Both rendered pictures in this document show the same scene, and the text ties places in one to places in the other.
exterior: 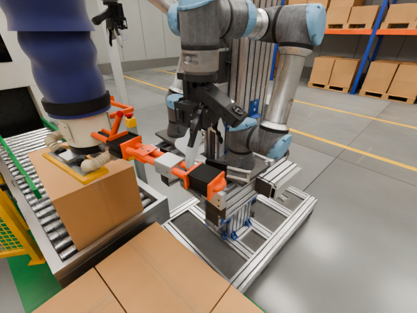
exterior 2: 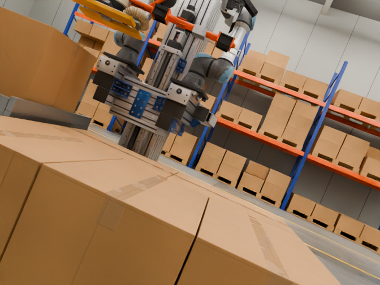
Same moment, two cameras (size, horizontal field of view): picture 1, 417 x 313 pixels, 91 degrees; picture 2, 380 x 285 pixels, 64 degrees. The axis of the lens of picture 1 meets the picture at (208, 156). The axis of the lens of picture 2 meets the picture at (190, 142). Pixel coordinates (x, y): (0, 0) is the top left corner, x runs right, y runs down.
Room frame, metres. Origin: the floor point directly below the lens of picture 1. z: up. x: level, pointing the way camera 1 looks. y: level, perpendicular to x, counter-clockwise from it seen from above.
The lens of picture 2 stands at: (-0.86, 0.84, 0.73)
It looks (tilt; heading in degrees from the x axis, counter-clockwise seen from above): 1 degrees down; 326
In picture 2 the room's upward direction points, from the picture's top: 23 degrees clockwise
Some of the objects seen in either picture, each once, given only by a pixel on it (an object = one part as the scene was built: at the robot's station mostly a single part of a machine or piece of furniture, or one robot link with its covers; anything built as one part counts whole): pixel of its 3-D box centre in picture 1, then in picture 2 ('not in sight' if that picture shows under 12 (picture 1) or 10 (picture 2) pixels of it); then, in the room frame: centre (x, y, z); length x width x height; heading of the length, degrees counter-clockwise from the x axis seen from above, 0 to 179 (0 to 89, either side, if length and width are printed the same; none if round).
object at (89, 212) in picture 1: (87, 185); (16, 60); (1.03, 0.78, 0.75); 0.60 x 0.40 x 0.40; 45
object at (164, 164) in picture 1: (169, 164); (199, 32); (0.53, 0.12, 1.25); 0.07 x 0.07 x 0.04; 55
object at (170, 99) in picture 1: (177, 107); (134, 39); (1.22, 0.19, 1.20); 0.13 x 0.12 x 0.14; 14
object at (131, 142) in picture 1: (125, 144); (161, 14); (0.65, 0.30, 1.26); 0.10 x 0.08 x 0.06; 145
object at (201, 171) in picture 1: (204, 180); (224, 41); (0.44, 0.01, 1.25); 0.08 x 0.07 x 0.05; 55
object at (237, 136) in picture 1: (243, 133); (202, 64); (0.85, -0.16, 1.20); 0.13 x 0.12 x 0.14; 48
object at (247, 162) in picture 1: (239, 154); (193, 80); (0.85, -0.15, 1.09); 0.15 x 0.15 x 0.10
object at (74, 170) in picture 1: (72, 159); (102, 5); (0.71, 0.56, 1.15); 0.34 x 0.10 x 0.05; 55
